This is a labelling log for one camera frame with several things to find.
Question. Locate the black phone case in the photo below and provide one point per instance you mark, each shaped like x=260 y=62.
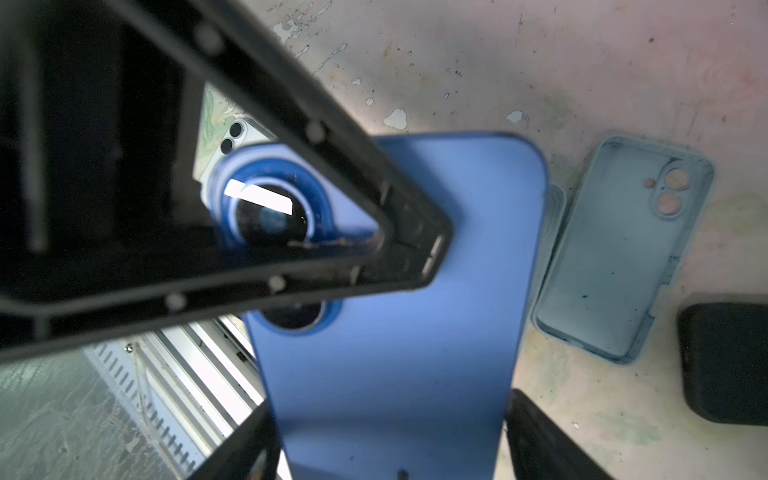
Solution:
x=723 y=347

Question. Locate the aluminium front rail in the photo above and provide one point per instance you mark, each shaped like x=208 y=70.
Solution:
x=205 y=373

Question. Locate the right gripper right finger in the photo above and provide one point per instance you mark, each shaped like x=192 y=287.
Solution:
x=539 y=449

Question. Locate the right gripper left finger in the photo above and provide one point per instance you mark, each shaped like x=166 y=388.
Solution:
x=252 y=451

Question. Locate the white slotted cable duct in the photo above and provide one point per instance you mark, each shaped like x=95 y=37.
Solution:
x=121 y=366

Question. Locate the white phone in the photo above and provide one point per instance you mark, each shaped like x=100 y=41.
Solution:
x=223 y=128

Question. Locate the blue phone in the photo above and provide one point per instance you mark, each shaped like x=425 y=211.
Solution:
x=414 y=384

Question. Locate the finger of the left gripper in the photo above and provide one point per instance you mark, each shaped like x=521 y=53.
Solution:
x=102 y=232

